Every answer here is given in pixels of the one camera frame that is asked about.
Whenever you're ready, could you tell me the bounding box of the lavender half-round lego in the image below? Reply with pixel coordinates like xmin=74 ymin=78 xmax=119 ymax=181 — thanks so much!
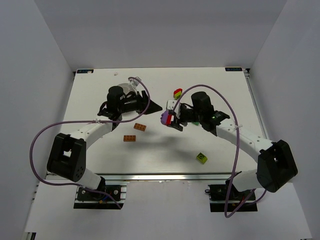
xmin=160 ymin=110 xmax=172 ymax=126

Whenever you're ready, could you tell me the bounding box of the red half-round lego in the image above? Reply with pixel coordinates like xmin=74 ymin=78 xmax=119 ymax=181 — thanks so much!
xmin=165 ymin=114 xmax=175 ymax=126

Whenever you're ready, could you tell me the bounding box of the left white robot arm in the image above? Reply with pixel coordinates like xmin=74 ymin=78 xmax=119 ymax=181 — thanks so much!
xmin=46 ymin=85 xmax=163 ymax=192

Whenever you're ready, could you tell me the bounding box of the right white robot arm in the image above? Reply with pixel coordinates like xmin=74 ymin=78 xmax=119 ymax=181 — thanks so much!
xmin=160 ymin=91 xmax=298 ymax=193

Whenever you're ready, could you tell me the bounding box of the white round divided container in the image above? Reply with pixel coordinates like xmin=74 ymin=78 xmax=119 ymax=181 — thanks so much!
xmin=117 ymin=82 xmax=137 ymax=95

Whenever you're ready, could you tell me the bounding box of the upper orange flat lego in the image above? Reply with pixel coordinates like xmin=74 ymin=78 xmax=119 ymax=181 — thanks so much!
xmin=133 ymin=123 xmax=147 ymax=132

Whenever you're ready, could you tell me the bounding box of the orange flat lego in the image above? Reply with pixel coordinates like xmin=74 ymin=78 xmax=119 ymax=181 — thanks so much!
xmin=133 ymin=123 xmax=147 ymax=132
xmin=123 ymin=135 xmax=137 ymax=142

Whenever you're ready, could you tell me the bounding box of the red and lime lego stack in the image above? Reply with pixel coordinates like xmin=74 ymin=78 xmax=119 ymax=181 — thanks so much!
xmin=173 ymin=88 xmax=183 ymax=100

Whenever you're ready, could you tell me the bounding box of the lower orange flat lego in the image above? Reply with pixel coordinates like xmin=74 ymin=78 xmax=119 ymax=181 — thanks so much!
xmin=123 ymin=135 xmax=137 ymax=142

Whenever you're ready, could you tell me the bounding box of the lime lego with print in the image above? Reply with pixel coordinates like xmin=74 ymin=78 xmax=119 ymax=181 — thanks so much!
xmin=196 ymin=152 xmax=208 ymax=164

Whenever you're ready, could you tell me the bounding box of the right blue table label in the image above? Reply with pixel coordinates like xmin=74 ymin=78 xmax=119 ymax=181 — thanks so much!
xmin=224 ymin=67 xmax=243 ymax=72

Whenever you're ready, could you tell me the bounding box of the blue table label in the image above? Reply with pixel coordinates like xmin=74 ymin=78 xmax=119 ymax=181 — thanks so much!
xmin=224 ymin=67 xmax=243 ymax=72
xmin=76 ymin=69 xmax=94 ymax=74

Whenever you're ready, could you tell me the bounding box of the left blue table label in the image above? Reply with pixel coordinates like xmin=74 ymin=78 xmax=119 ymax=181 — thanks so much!
xmin=76 ymin=69 xmax=94 ymax=74

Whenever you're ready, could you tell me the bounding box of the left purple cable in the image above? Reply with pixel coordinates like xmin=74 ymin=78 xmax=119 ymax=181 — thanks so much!
xmin=29 ymin=81 xmax=151 ymax=210

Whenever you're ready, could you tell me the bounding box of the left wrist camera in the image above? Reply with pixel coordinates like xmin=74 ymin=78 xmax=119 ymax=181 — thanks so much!
xmin=128 ymin=76 xmax=142 ymax=88

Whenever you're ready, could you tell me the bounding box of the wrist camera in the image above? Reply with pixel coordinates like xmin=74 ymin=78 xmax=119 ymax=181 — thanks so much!
xmin=128 ymin=76 xmax=142 ymax=88
xmin=166 ymin=99 xmax=181 ymax=119

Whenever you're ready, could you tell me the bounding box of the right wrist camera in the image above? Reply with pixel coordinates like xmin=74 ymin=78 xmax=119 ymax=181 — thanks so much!
xmin=166 ymin=99 xmax=181 ymax=119

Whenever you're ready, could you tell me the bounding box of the aluminium table frame rail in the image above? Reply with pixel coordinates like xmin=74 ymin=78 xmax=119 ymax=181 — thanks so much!
xmin=44 ymin=171 xmax=261 ymax=182

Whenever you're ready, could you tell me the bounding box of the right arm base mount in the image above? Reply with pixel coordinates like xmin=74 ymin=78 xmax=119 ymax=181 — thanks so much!
xmin=204 ymin=184 xmax=258 ymax=213

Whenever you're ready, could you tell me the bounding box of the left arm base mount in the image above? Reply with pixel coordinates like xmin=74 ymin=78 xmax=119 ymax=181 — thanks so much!
xmin=73 ymin=184 xmax=127 ymax=210

